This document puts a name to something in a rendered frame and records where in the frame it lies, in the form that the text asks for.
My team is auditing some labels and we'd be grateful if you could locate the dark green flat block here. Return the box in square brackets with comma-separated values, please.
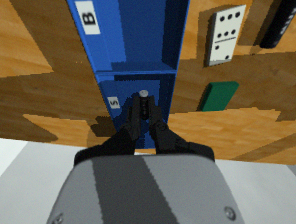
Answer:
[200, 81, 240, 112]

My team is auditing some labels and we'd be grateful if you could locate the white domino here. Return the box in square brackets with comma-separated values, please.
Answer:
[207, 5, 246, 66]

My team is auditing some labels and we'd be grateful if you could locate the blue rack of three bins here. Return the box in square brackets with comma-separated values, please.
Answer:
[67, 0, 190, 132]

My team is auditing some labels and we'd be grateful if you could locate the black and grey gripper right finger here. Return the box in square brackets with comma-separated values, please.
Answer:
[148, 96, 215, 162]

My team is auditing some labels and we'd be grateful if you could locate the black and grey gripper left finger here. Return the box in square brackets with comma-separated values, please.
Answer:
[73, 96, 141, 167]

